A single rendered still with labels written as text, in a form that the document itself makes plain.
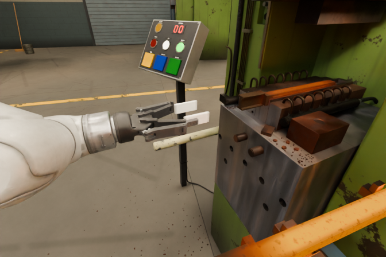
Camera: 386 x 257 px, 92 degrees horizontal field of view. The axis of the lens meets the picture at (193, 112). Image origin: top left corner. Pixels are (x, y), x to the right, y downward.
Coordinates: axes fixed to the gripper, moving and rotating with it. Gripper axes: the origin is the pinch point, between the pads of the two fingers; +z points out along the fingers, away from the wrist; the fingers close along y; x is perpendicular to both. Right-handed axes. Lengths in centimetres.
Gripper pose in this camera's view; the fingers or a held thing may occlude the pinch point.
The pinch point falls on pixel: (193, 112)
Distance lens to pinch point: 51.6
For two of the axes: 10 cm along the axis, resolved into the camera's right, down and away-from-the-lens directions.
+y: 4.0, 4.4, -8.0
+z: 9.2, -1.9, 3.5
